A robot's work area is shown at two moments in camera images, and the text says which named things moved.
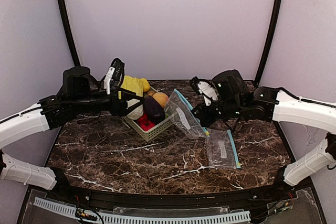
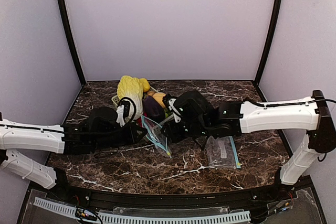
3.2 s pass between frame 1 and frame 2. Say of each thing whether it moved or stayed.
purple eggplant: stayed
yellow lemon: stayed
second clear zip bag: stayed
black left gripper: moved
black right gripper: moved
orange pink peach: stayed
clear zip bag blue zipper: moved
